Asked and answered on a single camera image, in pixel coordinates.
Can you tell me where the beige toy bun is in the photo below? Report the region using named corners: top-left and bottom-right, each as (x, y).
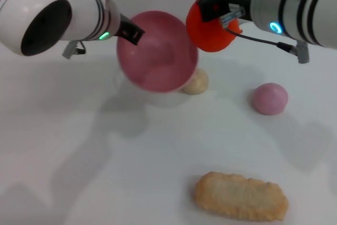
top-left (182, 68), bottom-right (210, 96)

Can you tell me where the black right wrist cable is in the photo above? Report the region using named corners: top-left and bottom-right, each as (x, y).
top-left (220, 7), bottom-right (298, 53)

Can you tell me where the gray right cable connector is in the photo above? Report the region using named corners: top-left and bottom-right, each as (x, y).
top-left (290, 40), bottom-right (311, 64)

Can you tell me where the pink plastic bowl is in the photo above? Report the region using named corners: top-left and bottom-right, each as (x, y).
top-left (116, 11), bottom-right (199, 94)

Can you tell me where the orange toy fruit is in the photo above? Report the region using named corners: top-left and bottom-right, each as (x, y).
top-left (185, 0), bottom-right (244, 53)

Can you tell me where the pink toy bun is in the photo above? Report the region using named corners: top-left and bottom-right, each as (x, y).
top-left (251, 82), bottom-right (289, 116)

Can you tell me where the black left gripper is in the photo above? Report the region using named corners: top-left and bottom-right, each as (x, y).
top-left (114, 13), bottom-right (146, 46)

